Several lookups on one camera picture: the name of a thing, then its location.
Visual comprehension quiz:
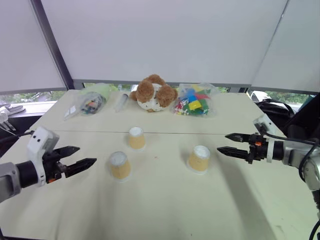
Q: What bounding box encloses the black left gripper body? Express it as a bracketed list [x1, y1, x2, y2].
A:
[41, 149, 68, 184]

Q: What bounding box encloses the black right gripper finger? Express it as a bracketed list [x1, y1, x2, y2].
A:
[224, 132, 251, 144]
[216, 146, 251, 161]

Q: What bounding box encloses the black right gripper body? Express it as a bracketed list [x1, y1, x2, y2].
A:
[246, 133, 268, 165]

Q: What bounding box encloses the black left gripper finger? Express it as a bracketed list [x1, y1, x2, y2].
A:
[53, 146, 81, 159]
[62, 157, 98, 179]

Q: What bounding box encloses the brown paper cup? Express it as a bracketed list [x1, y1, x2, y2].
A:
[186, 144, 211, 176]
[127, 126, 147, 151]
[107, 150, 133, 183]

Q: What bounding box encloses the black bag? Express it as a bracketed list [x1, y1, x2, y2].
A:
[256, 98, 297, 123]

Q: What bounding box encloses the clear bag of small parts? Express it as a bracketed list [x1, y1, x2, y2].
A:
[63, 83, 113, 122]

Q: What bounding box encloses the bag of colourful toy blocks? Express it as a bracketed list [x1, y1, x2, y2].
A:
[171, 82, 221, 118]

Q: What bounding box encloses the brown and white plush toy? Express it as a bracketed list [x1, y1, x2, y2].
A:
[129, 74, 179, 113]

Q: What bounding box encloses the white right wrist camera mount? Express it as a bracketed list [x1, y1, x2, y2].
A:
[252, 114, 279, 163]

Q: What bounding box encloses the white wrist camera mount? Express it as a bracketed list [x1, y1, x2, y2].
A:
[252, 114, 279, 163]
[26, 126, 60, 186]

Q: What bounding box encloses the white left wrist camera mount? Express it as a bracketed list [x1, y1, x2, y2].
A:
[26, 126, 60, 186]

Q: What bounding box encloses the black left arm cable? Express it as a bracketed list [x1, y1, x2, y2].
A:
[0, 129, 35, 146]

